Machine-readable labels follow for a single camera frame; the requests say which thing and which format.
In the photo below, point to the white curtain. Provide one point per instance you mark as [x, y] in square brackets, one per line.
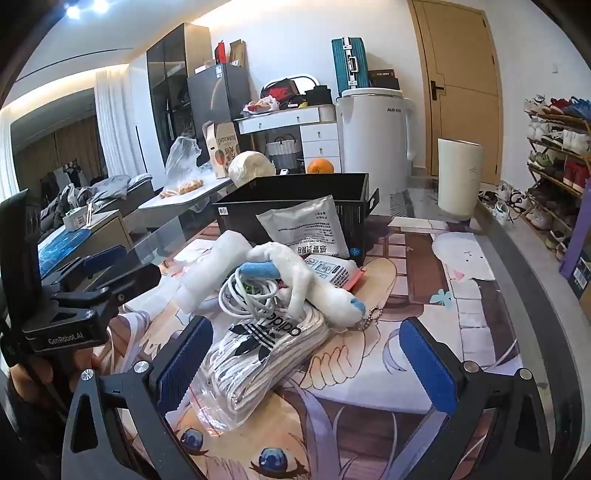
[115, 124]

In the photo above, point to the person's left hand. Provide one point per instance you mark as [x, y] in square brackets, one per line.
[37, 381]

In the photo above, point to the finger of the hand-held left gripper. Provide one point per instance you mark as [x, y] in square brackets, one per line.
[105, 261]
[134, 279]

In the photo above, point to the white packet with black print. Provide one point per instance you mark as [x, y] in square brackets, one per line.
[304, 226]

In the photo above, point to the white packet with red edge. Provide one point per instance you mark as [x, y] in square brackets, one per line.
[332, 272]

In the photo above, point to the white side table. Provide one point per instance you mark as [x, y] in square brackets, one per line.
[184, 198]

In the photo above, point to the white socks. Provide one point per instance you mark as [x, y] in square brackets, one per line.
[263, 360]

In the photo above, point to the cardboard fruit box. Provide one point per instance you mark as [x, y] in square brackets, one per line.
[224, 147]

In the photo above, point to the round cabbage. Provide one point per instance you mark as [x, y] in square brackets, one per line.
[251, 168]

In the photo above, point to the shoe rack with shoes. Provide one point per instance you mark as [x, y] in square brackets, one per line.
[558, 161]

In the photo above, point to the large white cylinder bin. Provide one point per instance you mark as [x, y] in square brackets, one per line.
[374, 134]

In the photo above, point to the wooden door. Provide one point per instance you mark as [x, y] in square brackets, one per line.
[461, 83]

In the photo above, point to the black box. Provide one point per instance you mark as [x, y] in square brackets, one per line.
[384, 79]

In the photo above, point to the clear plastic bag with snacks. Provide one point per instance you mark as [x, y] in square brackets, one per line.
[182, 166]

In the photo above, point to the striped basket bag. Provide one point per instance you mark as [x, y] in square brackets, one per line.
[282, 154]

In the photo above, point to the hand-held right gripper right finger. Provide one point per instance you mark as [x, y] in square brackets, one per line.
[429, 364]

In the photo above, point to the bed with grey bedding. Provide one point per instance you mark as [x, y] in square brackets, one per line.
[92, 194]

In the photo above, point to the grey fridge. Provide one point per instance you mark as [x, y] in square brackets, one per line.
[217, 101]

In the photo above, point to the white foam roll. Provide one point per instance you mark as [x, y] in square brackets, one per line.
[212, 263]

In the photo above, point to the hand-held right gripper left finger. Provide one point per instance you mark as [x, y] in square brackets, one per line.
[182, 355]

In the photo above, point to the white plush toy blue tips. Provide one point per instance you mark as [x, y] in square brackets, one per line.
[300, 277]

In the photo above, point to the white desk with drawers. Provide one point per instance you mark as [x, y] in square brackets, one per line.
[318, 138]

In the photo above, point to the purple paper bag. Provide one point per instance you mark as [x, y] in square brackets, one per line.
[577, 249]

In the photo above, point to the black plastic bin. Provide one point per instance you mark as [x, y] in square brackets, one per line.
[295, 189]

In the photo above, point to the teal suitcase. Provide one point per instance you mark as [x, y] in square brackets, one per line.
[348, 64]

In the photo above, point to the shoes on floor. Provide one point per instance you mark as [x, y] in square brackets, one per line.
[505, 198]

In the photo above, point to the orange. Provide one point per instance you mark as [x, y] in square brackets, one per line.
[320, 167]

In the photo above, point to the dark glass wardrobe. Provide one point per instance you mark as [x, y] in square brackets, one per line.
[171, 92]

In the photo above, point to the white cylindrical trash can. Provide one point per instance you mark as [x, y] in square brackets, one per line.
[459, 180]

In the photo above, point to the tissue box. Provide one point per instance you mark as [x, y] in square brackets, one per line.
[76, 220]

